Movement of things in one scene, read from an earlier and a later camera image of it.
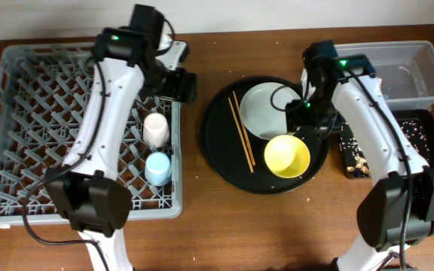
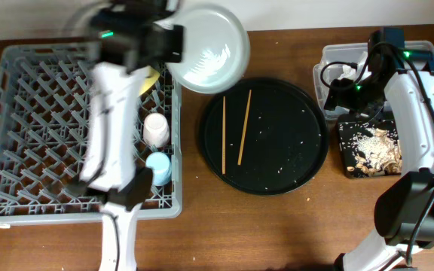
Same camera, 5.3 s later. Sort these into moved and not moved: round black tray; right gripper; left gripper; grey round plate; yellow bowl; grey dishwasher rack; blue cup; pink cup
Moved: left gripper; grey round plate; yellow bowl; right gripper
Not moved: round black tray; blue cup; pink cup; grey dishwasher rack
